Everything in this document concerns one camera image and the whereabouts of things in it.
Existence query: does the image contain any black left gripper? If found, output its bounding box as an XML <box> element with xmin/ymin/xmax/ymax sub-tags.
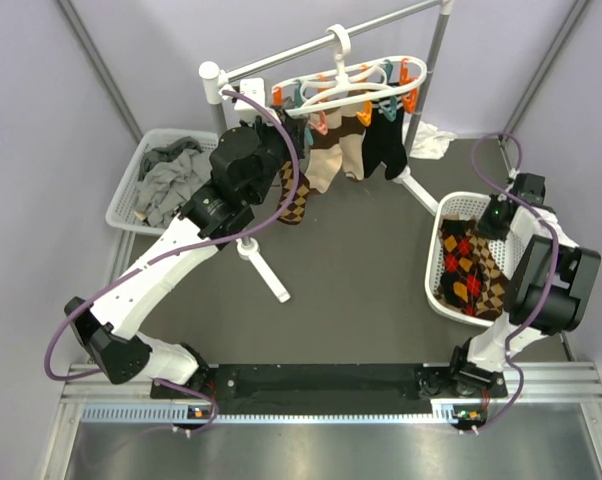
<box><xmin>240</xmin><ymin>106</ymin><xmax>307</xmax><ymax>206</ymax></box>

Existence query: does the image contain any yellow orange peg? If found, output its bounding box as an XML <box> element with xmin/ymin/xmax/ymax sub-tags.
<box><xmin>356</xmin><ymin>101</ymin><xmax>373</xmax><ymax>127</ymax></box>

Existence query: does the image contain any white oval peg hanger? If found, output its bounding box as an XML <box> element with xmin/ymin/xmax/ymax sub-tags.
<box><xmin>271</xmin><ymin>24</ymin><xmax>428</xmax><ymax>116</ymax></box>

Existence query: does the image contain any brown argyle sock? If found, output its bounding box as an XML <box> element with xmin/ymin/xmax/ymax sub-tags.
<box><xmin>277</xmin><ymin>161</ymin><xmax>310</xmax><ymax>226</ymax></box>
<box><xmin>470</xmin><ymin>235</ymin><xmax>509</xmax><ymax>321</ymax></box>

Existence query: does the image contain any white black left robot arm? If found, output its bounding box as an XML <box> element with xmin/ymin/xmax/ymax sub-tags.
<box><xmin>65</xmin><ymin>107</ymin><xmax>303</xmax><ymax>397</ymax></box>

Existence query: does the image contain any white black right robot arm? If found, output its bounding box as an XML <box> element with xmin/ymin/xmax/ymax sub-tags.
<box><xmin>439</xmin><ymin>173</ymin><xmax>601</xmax><ymax>396</ymax></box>

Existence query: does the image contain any pink clothes peg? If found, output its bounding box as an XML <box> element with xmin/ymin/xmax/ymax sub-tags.
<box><xmin>308</xmin><ymin>111</ymin><xmax>329</xmax><ymax>136</ymax></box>

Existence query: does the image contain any orange clothes peg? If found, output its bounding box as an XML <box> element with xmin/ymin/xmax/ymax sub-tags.
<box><xmin>272</xmin><ymin>86</ymin><xmax>283</xmax><ymax>107</ymax></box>

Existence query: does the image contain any beige brown sock left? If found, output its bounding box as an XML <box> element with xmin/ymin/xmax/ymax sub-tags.
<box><xmin>305</xmin><ymin>108</ymin><xmax>342</xmax><ymax>193</ymax></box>

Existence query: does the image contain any beige brown sock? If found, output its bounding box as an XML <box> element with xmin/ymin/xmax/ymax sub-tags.
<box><xmin>339</xmin><ymin>103</ymin><xmax>366</xmax><ymax>181</ymax></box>
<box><xmin>305</xmin><ymin>108</ymin><xmax>342</xmax><ymax>193</ymax></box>

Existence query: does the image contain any beige brown sock right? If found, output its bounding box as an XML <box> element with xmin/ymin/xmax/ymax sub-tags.
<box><xmin>339</xmin><ymin>103</ymin><xmax>366</xmax><ymax>181</ymax></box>

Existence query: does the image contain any black sock left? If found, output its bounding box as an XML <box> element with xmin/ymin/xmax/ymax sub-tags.
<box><xmin>362</xmin><ymin>105</ymin><xmax>391</xmax><ymax>179</ymax></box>

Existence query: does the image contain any white drying rack stand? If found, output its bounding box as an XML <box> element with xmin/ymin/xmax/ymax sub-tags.
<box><xmin>198</xmin><ymin>0</ymin><xmax>455</xmax><ymax>304</ymax></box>

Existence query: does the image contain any white cloth on floor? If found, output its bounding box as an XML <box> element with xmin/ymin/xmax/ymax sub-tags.
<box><xmin>410</xmin><ymin>121</ymin><xmax>457</xmax><ymax>160</ymax></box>

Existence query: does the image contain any grey clothes pile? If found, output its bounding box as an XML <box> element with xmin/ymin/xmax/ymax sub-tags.
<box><xmin>134</xmin><ymin>136</ymin><xmax>211</xmax><ymax>228</ymax></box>

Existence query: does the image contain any white laundry basket right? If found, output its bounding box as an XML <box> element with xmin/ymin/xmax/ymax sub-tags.
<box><xmin>425</xmin><ymin>192</ymin><xmax>525</xmax><ymax>328</ymax></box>

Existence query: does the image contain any white laundry basket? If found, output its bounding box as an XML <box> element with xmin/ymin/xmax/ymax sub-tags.
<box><xmin>105</xmin><ymin>128</ymin><xmax>218</xmax><ymax>237</ymax></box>
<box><xmin>425</xmin><ymin>192</ymin><xmax>525</xmax><ymax>328</ymax></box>

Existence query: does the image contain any white laundry basket left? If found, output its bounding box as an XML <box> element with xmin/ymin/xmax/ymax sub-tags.
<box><xmin>105</xmin><ymin>128</ymin><xmax>218</xmax><ymax>237</ymax></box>

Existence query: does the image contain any red black argyle sock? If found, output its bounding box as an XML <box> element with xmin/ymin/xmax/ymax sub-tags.
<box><xmin>440</xmin><ymin>219</ymin><xmax>482</xmax><ymax>316</ymax></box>

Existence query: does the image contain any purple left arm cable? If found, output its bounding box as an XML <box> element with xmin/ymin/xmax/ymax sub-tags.
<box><xmin>43</xmin><ymin>89</ymin><xmax>302</xmax><ymax>384</ymax></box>

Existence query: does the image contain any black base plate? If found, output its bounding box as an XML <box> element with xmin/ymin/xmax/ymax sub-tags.
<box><xmin>150</xmin><ymin>362</ymin><xmax>462</xmax><ymax>416</ymax></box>

